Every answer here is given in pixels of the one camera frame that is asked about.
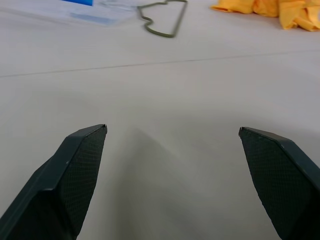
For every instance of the clear plastic bag blue print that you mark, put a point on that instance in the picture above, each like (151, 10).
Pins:
(100, 11)

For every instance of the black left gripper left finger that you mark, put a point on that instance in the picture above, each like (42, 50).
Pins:
(62, 185)

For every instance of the yellow crumpled cloth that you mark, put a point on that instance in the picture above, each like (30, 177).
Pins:
(280, 11)

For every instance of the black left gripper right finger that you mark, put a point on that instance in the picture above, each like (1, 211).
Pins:
(280, 180)

